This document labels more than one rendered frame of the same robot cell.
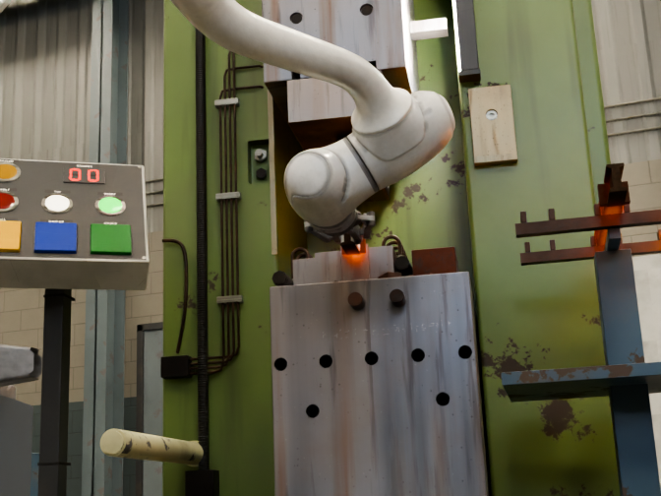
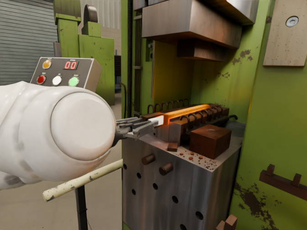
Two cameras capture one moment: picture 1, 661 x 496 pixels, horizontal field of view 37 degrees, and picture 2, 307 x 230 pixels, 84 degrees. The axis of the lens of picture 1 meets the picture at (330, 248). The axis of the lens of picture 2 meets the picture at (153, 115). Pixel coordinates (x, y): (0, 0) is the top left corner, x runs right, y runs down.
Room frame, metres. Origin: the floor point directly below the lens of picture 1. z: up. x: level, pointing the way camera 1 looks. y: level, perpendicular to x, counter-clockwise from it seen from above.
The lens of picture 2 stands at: (1.35, -0.34, 1.16)
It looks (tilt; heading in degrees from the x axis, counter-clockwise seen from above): 15 degrees down; 34
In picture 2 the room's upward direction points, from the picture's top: 3 degrees clockwise
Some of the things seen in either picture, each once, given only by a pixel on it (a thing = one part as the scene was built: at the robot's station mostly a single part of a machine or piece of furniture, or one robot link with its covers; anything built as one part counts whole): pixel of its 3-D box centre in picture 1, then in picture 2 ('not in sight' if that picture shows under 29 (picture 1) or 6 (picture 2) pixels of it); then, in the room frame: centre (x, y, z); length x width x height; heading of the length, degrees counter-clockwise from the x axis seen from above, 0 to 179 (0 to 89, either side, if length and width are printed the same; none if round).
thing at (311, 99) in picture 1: (350, 132); (197, 31); (2.07, -0.06, 1.32); 0.42 x 0.20 x 0.10; 171
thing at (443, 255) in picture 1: (436, 271); (210, 139); (1.89, -0.21, 0.95); 0.12 x 0.09 x 0.07; 171
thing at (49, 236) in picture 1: (55, 239); not in sight; (1.75, 0.51, 1.01); 0.07 x 0.05 x 0.07; 106
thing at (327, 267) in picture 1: (358, 288); (188, 117); (2.07, -0.06, 0.96); 0.42 x 0.20 x 0.09; 171
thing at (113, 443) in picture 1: (157, 448); (92, 175); (1.83, 0.33, 0.62); 0.44 x 0.05 x 0.05; 171
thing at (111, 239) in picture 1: (110, 240); not in sight; (1.77, 0.41, 1.01); 0.07 x 0.05 x 0.07; 106
